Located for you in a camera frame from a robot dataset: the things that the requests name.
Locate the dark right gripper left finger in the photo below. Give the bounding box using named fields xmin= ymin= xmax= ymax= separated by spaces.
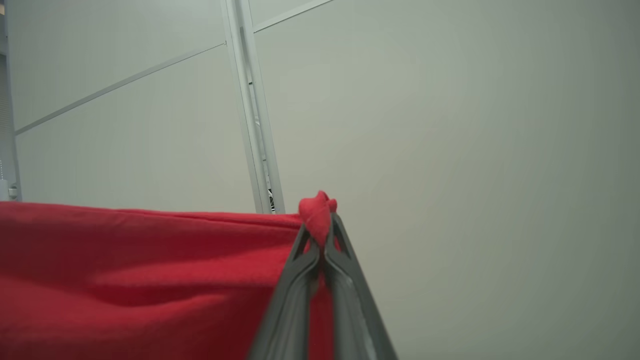
xmin=247 ymin=225 xmax=321 ymax=360

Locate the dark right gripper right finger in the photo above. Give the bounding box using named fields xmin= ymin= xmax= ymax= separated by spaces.
xmin=323 ymin=213 xmax=399 ymax=360

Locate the red garment with thin stripes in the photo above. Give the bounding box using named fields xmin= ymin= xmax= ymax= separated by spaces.
xmin=0 ymin=190 xmax=339 ymax=360

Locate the grey partition post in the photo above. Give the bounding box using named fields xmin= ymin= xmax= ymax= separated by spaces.
xmin=220 ymin=0 xmax=287 ymax=215

